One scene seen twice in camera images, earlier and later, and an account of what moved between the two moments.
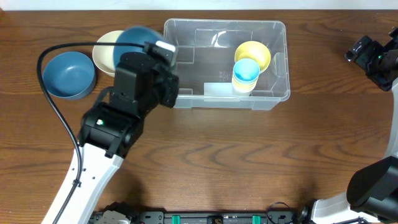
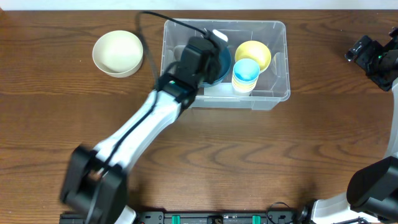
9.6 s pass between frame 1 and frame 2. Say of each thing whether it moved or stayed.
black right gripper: stayed
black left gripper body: moved
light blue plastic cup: stayed
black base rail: stayed
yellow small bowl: stayed
